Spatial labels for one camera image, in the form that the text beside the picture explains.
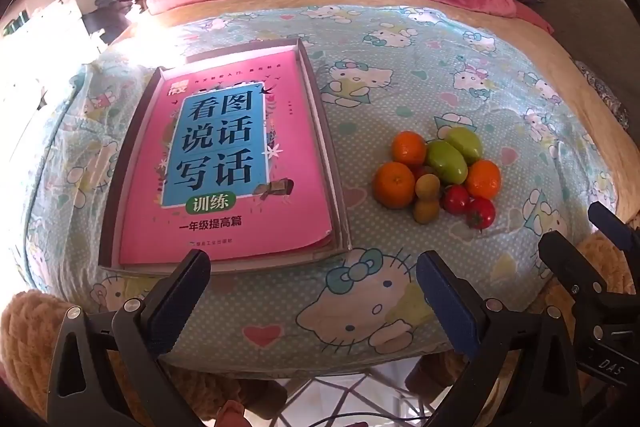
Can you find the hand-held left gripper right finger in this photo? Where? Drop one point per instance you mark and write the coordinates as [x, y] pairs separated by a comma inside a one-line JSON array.
[[445, 302]]

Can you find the cat print blanket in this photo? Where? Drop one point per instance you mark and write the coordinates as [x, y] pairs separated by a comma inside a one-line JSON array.
[[350, 107]]

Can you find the small yellow-brown fruit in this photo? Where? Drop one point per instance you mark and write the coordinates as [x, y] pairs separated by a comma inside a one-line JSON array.
[[426, 210], [427, 186]]

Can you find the white dresser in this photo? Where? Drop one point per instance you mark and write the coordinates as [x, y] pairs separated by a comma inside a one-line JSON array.
[[55, 14]]

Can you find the orange mandarin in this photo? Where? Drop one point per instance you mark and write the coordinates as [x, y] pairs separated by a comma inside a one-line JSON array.
[[483, 179], [395, 184], [407, 148]]

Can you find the dark floral cloth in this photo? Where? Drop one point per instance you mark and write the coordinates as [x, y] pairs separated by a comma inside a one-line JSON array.
[[607, 94]]

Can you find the pink book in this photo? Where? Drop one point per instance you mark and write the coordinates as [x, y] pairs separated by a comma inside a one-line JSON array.
[[316, 117], [225, 217]]

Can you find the black chair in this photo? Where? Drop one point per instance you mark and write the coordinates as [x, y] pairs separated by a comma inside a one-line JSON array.
[[102, 24]]

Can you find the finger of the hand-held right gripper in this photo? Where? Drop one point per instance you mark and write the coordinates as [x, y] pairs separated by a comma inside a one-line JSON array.
[[612, 224], [565, 257]]

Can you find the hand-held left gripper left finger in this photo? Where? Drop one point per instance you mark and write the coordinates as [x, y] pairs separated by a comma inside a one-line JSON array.
[[170, 307]]

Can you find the red cherry tomato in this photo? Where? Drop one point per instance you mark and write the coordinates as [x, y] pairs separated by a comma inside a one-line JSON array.
[[422, 169], [456, 199], [481, 213]]

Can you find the metal rack frame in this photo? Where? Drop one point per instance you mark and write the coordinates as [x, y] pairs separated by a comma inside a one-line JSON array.
[[372, 369]]

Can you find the green oval fruit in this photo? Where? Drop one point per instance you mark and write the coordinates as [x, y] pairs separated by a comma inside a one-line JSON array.
[[446, 162], [467, 143]]

